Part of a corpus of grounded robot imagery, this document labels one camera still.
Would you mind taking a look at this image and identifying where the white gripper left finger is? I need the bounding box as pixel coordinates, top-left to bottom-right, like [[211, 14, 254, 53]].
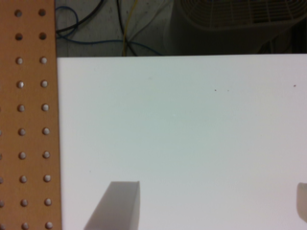
[[83, 182, 140, 230]]

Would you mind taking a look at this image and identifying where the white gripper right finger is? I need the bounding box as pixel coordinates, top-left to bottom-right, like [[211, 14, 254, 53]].
[[296, 182, 307, 222]]

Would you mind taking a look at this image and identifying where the brown perforated pegboard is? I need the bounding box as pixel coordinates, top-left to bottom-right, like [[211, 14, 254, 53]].
[[0, 0, 62, 230]]

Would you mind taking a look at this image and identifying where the blue cable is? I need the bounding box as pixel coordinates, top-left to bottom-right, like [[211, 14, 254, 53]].
[[55, 5, 161, 57]]

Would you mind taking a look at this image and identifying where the black cable on floor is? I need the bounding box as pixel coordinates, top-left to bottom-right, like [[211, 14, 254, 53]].
[[55, 0, 129, 57]]

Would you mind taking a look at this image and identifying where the yellow cable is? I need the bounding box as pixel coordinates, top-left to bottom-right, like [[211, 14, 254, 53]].
[[122, 0, 139, 57]]

